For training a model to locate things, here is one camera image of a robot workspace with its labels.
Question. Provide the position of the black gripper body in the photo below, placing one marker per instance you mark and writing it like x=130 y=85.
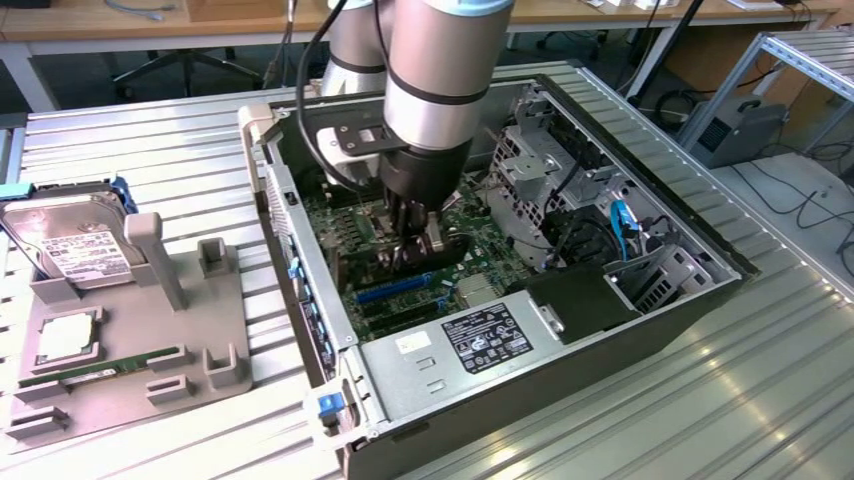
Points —
x=427 y=175

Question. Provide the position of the black graphics card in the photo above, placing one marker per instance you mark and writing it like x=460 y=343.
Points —
x=450 y=255

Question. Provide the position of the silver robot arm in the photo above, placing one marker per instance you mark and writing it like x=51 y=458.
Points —
x=440 y=75

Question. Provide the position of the CPU socket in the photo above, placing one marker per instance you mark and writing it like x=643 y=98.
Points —
x=375 y=225

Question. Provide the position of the green motherboard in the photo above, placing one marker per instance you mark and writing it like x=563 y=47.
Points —
x=487 y=250

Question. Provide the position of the blue expansion slot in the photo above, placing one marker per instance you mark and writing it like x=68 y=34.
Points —
x=394 y=292

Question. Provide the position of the silver chipset heatsink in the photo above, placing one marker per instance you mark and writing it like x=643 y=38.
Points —
x=476 y=290

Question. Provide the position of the silver drive cage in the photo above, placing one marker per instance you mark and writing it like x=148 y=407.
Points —
x=527 y=165

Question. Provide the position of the black expansion slot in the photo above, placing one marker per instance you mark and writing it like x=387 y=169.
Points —
x=403 y=324
x=400 y=311

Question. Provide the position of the black plastic shroud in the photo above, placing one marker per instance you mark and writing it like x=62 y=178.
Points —
x=574 y=305

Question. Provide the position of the silver power supply unit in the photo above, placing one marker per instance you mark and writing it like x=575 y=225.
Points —
x=427 y=370

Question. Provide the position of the black stand pole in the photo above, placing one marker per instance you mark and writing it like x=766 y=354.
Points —
x=280 y=50

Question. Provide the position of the small black chair base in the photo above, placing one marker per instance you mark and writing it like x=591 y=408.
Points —
x=567 y=37

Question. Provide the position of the metal disk bay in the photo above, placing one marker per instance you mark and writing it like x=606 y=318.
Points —
x=657 y=290

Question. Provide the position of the blue case latch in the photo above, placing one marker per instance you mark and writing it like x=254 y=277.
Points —
x=330 y=404

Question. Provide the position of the long wooden desk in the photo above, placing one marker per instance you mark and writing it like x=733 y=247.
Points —
x=567 y=17

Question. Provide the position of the black open PC case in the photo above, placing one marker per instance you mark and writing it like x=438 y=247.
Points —
x=601 y=380

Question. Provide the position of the large black chair base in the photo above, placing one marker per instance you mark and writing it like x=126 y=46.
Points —
x=188 y=55

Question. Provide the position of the grey parts rack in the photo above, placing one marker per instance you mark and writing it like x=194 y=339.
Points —
x=127 y=340

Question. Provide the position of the grey control box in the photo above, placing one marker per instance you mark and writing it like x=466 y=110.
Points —
x=741 y=135

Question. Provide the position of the silver hard disk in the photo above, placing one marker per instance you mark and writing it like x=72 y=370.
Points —
x=74 y=240

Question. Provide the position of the green RAM stick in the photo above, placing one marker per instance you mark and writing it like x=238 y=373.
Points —
x=100 y=370

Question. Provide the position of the silver CPU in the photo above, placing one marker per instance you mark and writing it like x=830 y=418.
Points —
x=67 y=337

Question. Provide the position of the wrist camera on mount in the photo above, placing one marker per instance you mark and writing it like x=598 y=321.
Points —
x=354 y=145

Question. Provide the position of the aluminium frame table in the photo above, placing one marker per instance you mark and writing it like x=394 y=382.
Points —
x=801 y=55

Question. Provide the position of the wooden desk with white frame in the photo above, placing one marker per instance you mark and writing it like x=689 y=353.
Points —
x=67 y=25

